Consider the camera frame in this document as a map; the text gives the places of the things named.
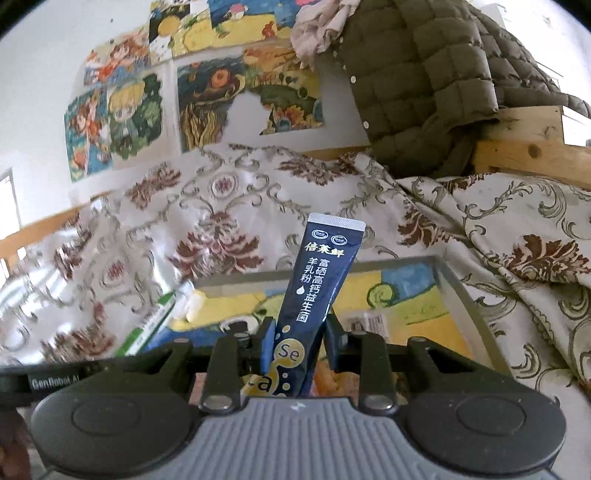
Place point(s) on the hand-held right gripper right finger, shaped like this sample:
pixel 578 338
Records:
pixel 331 344

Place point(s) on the dark blue powder sachet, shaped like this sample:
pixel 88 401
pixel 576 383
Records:
pixel 318 286

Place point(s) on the olive quilted jacket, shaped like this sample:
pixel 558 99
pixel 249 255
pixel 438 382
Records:
pixel 438 69

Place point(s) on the cartoon wall posters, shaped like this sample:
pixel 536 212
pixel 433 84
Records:
pixel 207 92

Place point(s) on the small clear labelled packet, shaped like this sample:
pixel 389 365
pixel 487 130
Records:
pixel 369 321

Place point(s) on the floral satin blanket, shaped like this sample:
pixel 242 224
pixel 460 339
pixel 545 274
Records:
pixel 194 221

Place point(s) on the cartoon figures wall poster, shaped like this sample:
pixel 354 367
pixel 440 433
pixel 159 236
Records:
pixel 120 55

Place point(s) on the pink crumpled cloth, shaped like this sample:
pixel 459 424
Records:
pixel 323 27

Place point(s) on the grey tray with painted bottom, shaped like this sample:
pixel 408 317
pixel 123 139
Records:
pixel 415 300

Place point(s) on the small white packet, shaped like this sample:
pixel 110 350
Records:
pixel 194 305

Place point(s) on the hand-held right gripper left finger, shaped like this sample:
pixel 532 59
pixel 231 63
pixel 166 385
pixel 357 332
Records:
pixel 267 344

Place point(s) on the blond figure wall poster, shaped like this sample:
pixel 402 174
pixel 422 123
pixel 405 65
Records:
pixel 134 115

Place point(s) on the green and white packet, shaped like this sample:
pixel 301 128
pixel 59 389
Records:
pixel 152 323

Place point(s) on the window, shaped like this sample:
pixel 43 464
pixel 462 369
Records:
pixel 9 198

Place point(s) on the red-haired figure wall poster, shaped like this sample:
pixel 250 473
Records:
pixel 85 134

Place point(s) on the yellow landscape wall poster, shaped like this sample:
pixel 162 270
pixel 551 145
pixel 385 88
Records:
pixel 217 27

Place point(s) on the orange snack packet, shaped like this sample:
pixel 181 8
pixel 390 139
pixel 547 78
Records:
pixel 334 378

